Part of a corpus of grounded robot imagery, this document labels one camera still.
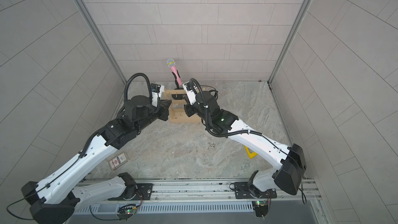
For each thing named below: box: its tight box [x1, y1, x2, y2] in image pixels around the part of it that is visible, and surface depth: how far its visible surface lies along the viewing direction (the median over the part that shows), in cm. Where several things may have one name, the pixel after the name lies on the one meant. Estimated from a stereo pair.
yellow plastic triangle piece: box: [244, 145, 259, 160], surface depth 84 cm
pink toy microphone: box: [166, 58, 183, 86], surface depth 95 cm
